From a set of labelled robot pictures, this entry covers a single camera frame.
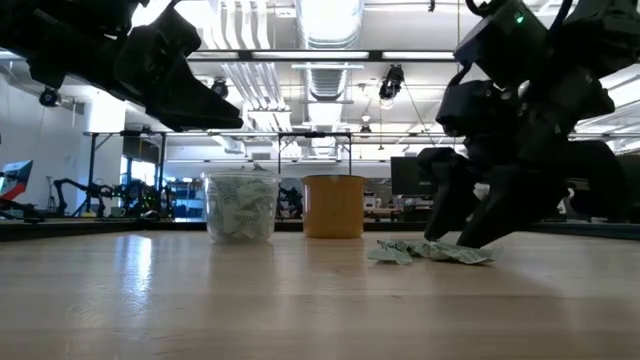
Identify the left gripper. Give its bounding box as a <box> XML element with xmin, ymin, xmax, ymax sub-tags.
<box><xmin>115</xmin><ymin>24</ymin><xmax>245</xmax><ymax>133</ymax></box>

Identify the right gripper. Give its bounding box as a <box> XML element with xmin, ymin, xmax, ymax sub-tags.
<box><xmin>455</xmin><ymin>1</ymin><xmax>616</xmax><ymax>166</ymax></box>

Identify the black computer monitor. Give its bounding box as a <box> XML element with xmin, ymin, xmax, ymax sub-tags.
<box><xmin>390</xmin><ymin>156</ymin><xmax>436</xmax><ymax>197</ymax></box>

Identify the colourful display screen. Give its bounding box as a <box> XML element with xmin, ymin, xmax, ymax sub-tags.
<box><xmin>0</xmin><ymin>159</ymin><xmax>34</xmax><ymax>201</ymax></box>

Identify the black round ceiling camera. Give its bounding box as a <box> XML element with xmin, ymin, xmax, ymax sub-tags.
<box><xmin>208</xmin><ymin>78</ymin><xmax>231</xmax><ymax>100</ymax></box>
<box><xmin>38</xmin><ymin>85</ymin><xmax>63</xmax><ymax>109</ymax></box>

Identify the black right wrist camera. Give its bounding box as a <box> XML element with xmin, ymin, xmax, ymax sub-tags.
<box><xmin>435</xmin><ymin>79</ymin><xmax>522</xmax><ymax>140</ymax></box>

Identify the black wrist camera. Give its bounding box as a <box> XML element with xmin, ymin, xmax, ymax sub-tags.
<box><xmin>435</xmin><ymin>79</ymin><xmax>522</xmax><ymax>140</ymax></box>
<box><xmin>149</xmin><ymin>5</ymin><xmax>203</xmax><ymax>57</ymax></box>

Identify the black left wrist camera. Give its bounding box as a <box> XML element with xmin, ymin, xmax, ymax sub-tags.
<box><xmin>149</xmin><ymin>5</ymin><xmax>203</xmax><ymax>57</ymax></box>

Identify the black background rig frame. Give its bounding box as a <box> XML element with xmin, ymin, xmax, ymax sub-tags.
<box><xmin>276</xmin><ymin>131</ymin><xmax>354</xmax><ymax>221</ymax></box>
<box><xmin>82</xmin><ymin>129</ymin><xmax>169</xmax><ymax>221</ymax></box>

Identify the black overhead camera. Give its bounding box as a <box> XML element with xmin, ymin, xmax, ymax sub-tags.
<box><xmin>377</xmin><ymin>63</ymin><xmax>406</xmax><ymax>110</ymax></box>

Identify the black overhead frame beam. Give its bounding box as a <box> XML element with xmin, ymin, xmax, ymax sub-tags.
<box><xmin>187</xmin><ymin>48</ymin><xmax>459</xmax><ymax>64</ymax></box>

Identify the black aluminium table frame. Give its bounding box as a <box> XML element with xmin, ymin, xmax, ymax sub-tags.
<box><xmin>0</xmin><ymin>217</ymin><xmax>640</xmax><ymax>242</ymax></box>

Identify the silver round air duct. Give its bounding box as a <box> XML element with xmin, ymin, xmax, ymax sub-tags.
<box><xmin>294</xmin><ymin>0</ymin><xmax>365</xmax><ymax>104</ymax></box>

